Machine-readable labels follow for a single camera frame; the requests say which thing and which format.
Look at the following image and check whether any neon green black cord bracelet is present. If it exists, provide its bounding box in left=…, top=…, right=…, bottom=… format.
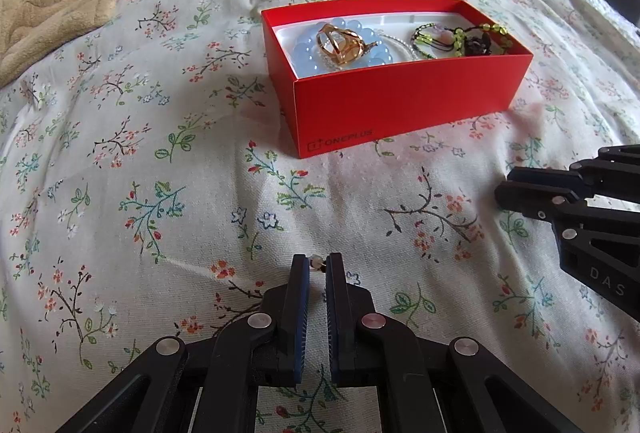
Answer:
left=410, top=22, right=512, bottom=60

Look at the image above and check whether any clear crystal bead bracelet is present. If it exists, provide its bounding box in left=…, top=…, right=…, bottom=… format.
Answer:
left=374, top=32, right=419, bottom=62

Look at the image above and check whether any large gold bangle cluster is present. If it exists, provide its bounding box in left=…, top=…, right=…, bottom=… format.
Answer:
left=316, top=23, right=380, bottom=68

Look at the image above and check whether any light blue bead bracelet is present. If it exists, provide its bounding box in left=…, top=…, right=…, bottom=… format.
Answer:
left=290, top=17, right=393, bottom=76

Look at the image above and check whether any red cardboard phone box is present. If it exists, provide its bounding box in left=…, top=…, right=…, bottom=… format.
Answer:
left=262, top=0, right=533, bottom=158

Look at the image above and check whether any floral bed sheet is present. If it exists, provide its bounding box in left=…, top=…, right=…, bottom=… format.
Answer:
left=1, top=0, right=639, bottom=432

